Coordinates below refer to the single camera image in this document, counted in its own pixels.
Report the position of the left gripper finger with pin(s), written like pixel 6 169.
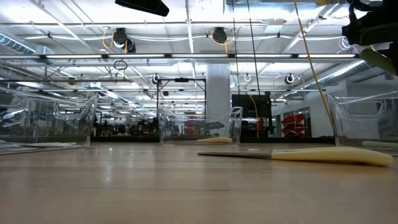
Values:
pixel 146 7

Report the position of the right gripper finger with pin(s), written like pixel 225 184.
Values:
pixel 395 53

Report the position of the long ceiling light strip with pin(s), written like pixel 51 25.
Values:
pixel 199 56

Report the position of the clear plastic bin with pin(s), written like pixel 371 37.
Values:
pixel 90 124
pixel 236 124
pixel 335 118

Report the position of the white building column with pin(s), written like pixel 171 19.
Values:
pixel 218 90

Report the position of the red storage bins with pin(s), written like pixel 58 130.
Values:
pixel 293 124

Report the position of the black screen panel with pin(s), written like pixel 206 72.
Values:
pixel 248 105

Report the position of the silver ventilation duct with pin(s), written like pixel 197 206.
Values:
pixel 339 73

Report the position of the black aluminium table frame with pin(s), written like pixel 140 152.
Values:
pixel 280 140

